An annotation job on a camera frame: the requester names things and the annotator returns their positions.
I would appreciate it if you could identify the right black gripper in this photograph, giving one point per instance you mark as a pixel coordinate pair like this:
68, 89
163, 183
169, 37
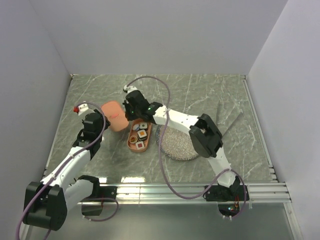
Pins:
128, 116

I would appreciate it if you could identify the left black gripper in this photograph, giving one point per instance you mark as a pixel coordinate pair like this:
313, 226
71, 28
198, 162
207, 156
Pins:
107, 122

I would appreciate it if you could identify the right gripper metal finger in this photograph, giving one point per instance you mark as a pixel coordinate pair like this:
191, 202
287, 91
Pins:
218, 109
233, 123

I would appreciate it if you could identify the green sushi roll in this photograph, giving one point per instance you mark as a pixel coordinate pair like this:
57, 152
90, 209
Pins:
143, 126

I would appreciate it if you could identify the pink lunch box lid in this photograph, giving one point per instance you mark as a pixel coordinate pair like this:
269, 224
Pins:
115, 115

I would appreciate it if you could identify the pink lunch box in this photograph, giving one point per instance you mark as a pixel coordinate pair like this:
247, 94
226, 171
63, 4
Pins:
132, 147

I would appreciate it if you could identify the orange sushi roll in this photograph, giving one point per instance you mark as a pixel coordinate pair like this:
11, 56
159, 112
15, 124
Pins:
142, 135

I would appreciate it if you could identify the small noodle soup cup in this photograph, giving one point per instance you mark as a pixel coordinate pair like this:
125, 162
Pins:
133, 139

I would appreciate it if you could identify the red sushi roll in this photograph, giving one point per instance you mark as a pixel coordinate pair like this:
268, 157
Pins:
139, 145

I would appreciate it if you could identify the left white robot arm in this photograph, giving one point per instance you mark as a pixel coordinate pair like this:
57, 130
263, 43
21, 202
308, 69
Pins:
49, 216

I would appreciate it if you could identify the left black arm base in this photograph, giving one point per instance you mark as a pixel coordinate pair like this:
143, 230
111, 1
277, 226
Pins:
100, 194

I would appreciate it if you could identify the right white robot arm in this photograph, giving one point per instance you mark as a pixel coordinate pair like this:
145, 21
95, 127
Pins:
205, 136

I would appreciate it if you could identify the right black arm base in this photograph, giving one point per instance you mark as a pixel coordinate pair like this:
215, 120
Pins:
217, 193

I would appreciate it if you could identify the speckled round plate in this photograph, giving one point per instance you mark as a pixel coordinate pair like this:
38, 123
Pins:
175, 144

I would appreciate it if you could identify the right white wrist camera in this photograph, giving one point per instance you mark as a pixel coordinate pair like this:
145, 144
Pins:
129, 88

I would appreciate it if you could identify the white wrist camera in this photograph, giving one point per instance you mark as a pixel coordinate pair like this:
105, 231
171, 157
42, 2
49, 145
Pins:
82, 109
129, 88

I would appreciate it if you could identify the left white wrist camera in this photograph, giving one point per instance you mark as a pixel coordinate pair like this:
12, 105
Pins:
82, 109

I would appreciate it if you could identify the aluminium front rail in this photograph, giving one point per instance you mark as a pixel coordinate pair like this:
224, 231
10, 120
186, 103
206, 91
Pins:
134, 193

